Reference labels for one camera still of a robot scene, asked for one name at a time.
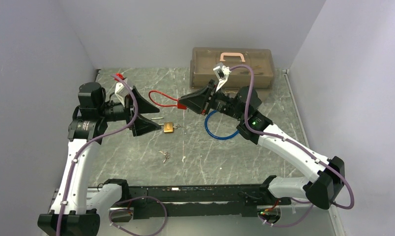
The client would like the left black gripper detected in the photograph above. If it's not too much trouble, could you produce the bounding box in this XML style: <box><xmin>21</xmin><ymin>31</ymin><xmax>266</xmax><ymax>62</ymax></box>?
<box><xmin>98</xmin><ymin>86</ymin><xmax>161</xmax><ymax>136</ymax></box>

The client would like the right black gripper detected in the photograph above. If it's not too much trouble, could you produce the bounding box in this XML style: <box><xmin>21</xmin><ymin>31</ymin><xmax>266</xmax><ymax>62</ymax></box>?
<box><xmin>179</xmin><ymin>79</ymin><xmax>246</xmax><ymax>121</ymax></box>

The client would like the blue cable lock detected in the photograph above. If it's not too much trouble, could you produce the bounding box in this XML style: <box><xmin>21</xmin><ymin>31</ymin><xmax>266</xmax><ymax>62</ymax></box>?
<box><xmin>204</xmin><ymin>110</ymin><xmax>239</xmax><ymax>141</ymax></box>

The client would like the red cable lock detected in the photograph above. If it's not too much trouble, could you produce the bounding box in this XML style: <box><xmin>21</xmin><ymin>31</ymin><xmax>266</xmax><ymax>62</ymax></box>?
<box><xmin>148</xmin><ymin>90</ymin><xmax>188</xmax><ymax>111</ymax></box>

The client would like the brass padlock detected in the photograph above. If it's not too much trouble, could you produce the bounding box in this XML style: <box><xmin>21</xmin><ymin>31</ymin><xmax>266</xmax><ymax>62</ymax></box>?
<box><xmin>151</xmin><ymin>117</ymin><xmax>176</xmax><ymax>133</ymax></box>

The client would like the bunch of silver keys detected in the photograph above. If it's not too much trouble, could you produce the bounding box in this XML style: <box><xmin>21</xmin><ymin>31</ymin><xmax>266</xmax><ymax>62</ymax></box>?
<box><xmin>159</xmin><ymin>151</ymin><xmax>170</xmax><ymax>163</ymax></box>

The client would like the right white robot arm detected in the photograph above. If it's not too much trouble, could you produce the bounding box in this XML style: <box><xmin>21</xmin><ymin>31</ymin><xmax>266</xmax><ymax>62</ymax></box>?
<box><xmin>178</xmin><ymin>80</ymin><xmax>355</xmax><ymax>209</ymax></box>

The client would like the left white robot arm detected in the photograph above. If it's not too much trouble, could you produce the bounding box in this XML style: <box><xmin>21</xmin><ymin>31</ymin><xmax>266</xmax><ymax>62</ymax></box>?
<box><xmin>37</xmin><ymin>82</ymin><xmax>160</xmax><ymax>236</ymax></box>

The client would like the brown plastic toolbox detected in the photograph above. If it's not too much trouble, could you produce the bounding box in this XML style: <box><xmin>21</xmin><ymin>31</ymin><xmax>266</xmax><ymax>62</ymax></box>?
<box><xmin>189</xmin><ymin>47</ymin><xmax>276</xmax><ymax>102</ymax></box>

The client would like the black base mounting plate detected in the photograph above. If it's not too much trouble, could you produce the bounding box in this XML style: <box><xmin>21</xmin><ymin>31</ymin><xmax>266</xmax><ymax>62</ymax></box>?
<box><xmin>112</xmin><ymin>184</ymin><xmax>291</xmax><ymax>219</ymax></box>

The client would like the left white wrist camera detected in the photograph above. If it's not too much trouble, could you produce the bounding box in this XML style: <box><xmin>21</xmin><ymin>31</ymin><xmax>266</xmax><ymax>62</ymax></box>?
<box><xmin>114</xmin><ymin>73</ymin><xmax>133</xmax><ymax>106</ymax></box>

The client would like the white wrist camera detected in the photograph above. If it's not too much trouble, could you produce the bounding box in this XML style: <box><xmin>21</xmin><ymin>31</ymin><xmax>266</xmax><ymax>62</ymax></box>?
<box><xmin>114</xmin><ymin>73</ymin><xmax>133</xmax><ymax>106</ymax></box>
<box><xmin>213</xmin><ymin>62</ymin><xmax>231</xmax><ymax>91</ymax></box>

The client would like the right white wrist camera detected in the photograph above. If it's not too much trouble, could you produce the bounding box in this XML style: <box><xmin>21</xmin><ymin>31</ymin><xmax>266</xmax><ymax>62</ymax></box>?
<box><xmin>213</xmin><ymin>62</ymin><xmax>231</xmax><ymax>91</ymax></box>

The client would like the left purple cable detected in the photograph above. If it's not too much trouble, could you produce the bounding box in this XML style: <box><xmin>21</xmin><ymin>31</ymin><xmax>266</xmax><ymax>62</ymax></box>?
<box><xmin>56</xmin><ymin>74</ymin><xmax>168</xmax><ymax>236</ymax></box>

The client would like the aluminium rail frame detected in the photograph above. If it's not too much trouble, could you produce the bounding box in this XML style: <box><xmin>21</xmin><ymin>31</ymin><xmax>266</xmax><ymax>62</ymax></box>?
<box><xmin>37</xmin><ymin>179</ymin><xmax>341</xmax><ymax>236</ymax></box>

